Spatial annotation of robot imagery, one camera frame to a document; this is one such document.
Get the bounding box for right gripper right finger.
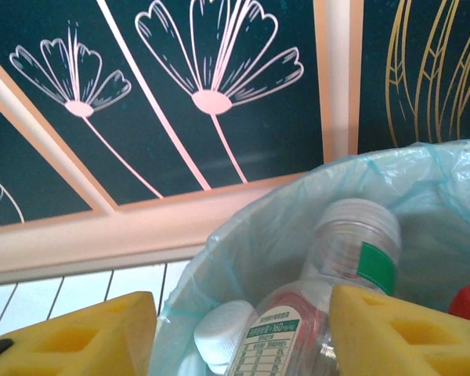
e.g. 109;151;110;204
329;284;470;376

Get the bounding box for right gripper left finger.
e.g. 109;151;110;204
0;291;157;376

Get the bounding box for clear bottle green white label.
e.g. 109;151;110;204
193;281;340;376
299;197;403;298

